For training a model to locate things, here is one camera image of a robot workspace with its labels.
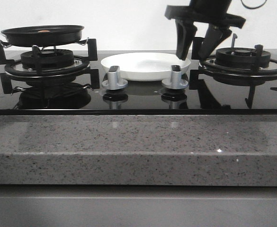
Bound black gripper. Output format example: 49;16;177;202
165;0;246;61

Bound white plate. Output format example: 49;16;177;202
101;52;191;81

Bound fried egg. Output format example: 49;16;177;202
38;30;50;33

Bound black frying pan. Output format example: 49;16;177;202
0;25;84;47

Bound black right pan support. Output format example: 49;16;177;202
189;34;277;109

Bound black pan support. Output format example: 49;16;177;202
0;39;99;94
189;34;277;109

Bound black right gas burner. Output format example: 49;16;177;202
214;47;271;70

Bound black gas burner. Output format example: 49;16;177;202
20;49;74;70
214;47;271;70

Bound silver right stove knob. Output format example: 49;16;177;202
161;65;188;90

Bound silver stove knob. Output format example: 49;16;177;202
102;66;128;90
161;65;188;90

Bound silver left stove knob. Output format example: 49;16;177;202
102;66;128;90

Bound black glass cooktop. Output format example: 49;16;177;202
0;61;277;115

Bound black left gas burner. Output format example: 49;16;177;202
20;49;74;70

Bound black left pan support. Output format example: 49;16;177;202
0;39;99;94

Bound grey cabinet drawer front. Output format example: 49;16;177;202
0;185;277;227

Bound black cable loop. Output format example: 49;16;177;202
240;0;268;10

